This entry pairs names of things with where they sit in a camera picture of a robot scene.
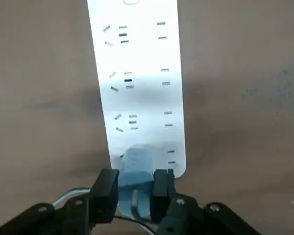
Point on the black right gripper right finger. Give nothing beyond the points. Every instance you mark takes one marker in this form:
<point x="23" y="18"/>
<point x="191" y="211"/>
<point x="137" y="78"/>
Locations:
<point x="164" y="186"/>

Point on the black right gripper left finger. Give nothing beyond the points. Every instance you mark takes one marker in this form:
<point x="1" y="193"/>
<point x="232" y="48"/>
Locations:
<point x="105" y="191"/>

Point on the light blue phone charger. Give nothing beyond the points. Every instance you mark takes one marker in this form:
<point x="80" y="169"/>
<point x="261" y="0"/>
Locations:
<point x="137" y="166"/>

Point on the long white power strip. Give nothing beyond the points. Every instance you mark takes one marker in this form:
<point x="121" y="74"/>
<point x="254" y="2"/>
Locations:
<point x="137" y="54"/>

